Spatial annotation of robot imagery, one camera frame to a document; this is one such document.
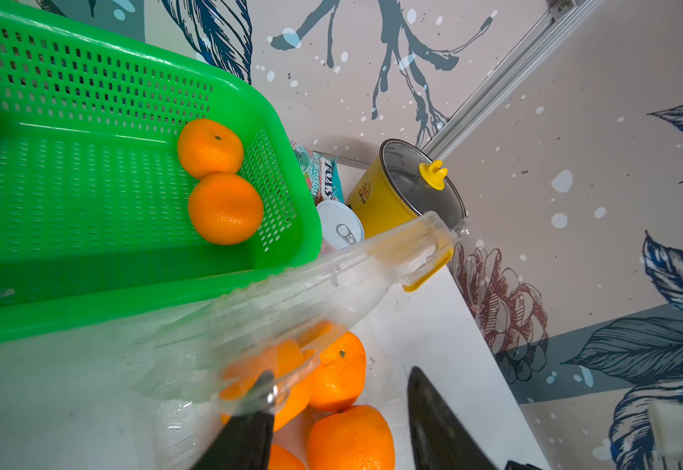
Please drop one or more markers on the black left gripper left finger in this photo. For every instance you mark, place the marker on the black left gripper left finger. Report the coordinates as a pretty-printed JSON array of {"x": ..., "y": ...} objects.
[{"x": 245, "y": 441}]

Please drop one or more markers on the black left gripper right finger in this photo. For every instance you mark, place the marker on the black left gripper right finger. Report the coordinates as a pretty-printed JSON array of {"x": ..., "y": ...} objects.
[{"x": 438, "y": 439}]

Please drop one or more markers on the orange clamshell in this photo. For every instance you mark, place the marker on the orange clamshell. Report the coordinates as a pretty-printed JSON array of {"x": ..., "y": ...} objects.
[
  {"x": 282, "y": 459},
  {"x": 358, "y": 438},
  {"x": 283, "y": 361}
]

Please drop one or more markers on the orange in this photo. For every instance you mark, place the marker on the orange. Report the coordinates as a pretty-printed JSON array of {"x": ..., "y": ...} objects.
[
  {"x": 225, "y": 209},
  {"x": 339, "y": 379},
  {"x": 205, "y": 147}
]

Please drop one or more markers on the clear plastic clamshell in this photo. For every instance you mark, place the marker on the clear plastic clamshell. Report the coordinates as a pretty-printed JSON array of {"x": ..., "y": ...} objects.
[{"x": 314, "y": 304}]

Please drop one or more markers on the yellow pot with lid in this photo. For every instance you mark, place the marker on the yellow pot with lid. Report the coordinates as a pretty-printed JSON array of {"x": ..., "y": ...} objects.
[{"x": 411, "y": 213}]

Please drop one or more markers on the green snack packet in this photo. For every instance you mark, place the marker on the green snack packet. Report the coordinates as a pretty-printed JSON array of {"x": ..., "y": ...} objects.
[{"x": 321, "y": 174}]

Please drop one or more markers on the green plastic basket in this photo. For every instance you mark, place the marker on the green plastic basket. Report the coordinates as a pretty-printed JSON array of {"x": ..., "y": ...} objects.
[{"x": 94, "y": 222}]

